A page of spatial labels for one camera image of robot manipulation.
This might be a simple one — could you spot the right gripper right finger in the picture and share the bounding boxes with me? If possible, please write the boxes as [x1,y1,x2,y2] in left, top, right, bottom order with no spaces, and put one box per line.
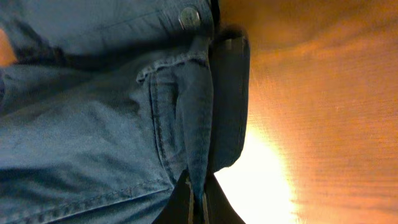
[203,174,245,224]

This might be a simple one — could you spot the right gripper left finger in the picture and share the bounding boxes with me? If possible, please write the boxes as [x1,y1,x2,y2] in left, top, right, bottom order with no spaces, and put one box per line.
[152,170,195,224]

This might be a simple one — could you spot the navy blue shorts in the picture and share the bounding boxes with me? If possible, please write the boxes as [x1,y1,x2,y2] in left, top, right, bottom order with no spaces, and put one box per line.
[1,0,250,223]

